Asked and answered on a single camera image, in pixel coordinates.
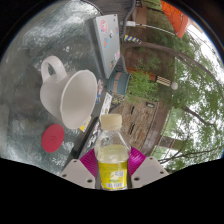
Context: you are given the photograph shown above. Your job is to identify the silver laptop with stickers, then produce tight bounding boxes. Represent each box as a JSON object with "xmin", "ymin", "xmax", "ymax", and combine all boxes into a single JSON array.
[{"xmin": 92, "ymin": 13, "xmax": 121, "ymax": 80}]

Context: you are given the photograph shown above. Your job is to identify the wooden lamp post with globe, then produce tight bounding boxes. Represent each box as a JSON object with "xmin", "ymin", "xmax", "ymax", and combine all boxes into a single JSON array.
[{"xmin": 126, "ymin": 67, "xmax": 179, "ymax": 91}]

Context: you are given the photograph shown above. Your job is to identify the green plant in teal pot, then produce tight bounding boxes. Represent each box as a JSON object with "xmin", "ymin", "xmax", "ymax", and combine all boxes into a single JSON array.
[{"xmin": 107, "ymin": 70, "xmax": 158, "ymax": 103}]

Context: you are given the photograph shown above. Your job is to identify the blue and yellow striped cone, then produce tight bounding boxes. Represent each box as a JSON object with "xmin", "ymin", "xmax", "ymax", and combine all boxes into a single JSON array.
[{"xmin": 123, "ymin": 34, "xmax": 142, "ymax": 45}]

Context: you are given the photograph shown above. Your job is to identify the small colourful sticker card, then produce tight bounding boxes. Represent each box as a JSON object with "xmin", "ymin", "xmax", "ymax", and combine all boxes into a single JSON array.
[{"xmin": 95, "ymin": 79, "xmax": 105, "ymax": 104}]

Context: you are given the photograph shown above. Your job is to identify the small yellow card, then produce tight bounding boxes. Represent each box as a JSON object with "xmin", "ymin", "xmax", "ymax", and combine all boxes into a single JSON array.
[{"xmin": 78, "ymin": 115, "xmax": 92, "ymax": 133}]

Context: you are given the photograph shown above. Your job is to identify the black laptop with stickers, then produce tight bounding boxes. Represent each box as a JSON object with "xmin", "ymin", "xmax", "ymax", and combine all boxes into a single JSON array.
[{"xmin": 71, "ymin": 116, "xmax": 103, "ymax": 160}]

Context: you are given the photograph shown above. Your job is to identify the white ceramic mug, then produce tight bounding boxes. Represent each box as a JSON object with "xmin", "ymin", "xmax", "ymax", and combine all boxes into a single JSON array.
[{"xmin": 39, "ymin": 55, "xmax": 99, "ymax": 130}]

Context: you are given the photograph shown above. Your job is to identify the flat round red coaster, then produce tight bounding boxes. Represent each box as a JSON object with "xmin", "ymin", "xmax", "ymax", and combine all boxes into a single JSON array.
[{"xmin": 41, "ymin": 123, "xmax": 66, "ymax": 154}]

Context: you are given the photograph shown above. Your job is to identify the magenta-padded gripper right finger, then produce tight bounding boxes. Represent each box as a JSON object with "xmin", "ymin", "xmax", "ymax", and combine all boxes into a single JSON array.
[{"xmin": 127, "ymin": 146, "xmax": 170, "ymax": 190}]

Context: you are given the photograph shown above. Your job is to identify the wooden bench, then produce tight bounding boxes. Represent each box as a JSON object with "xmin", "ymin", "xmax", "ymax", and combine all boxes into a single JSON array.
[{"xmin": 134, "ymin": 3, "xmax": 149, "ymax": 26}]

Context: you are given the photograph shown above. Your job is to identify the orange patio umbrella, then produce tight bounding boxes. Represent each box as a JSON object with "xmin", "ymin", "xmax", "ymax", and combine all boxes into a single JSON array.
[{"xmin": 125, "ymin": 0, "xmax": 192, "ymax": 39}]

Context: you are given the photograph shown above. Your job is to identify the white sticker sheet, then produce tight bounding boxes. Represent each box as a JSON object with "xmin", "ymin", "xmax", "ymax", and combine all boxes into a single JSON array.
[{"xmin": 99, "ymin": 92, "xmax": 113, "ymax": 118}]

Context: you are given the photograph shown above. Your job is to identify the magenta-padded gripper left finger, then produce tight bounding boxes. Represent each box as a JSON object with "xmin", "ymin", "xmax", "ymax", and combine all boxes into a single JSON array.
[{"xmin": 60, "ymin": 148, "xmax": 100, "ymax": 190}]

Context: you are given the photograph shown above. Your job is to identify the clear bottle with yellow label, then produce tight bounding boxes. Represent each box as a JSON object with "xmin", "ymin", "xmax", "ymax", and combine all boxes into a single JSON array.
[{"xmin": 94, "ymin": 113, "xmax": 132, "ymax": 192}]

